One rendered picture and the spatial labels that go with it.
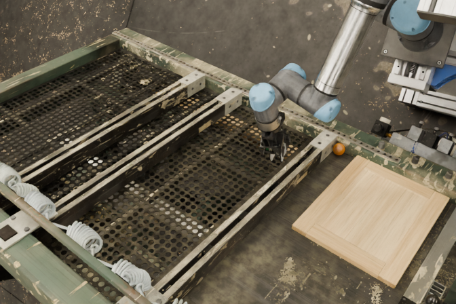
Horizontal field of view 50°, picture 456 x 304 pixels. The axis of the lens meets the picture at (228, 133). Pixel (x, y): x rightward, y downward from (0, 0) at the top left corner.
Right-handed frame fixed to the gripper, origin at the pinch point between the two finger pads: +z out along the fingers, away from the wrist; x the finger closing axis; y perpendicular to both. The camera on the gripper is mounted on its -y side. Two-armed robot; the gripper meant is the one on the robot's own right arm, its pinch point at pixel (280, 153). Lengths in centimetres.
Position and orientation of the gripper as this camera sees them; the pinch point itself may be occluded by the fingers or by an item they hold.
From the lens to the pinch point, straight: 171.3
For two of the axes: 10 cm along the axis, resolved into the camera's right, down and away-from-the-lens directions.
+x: 9.5, 0.4, -3.2
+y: -2.2, 8.1, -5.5
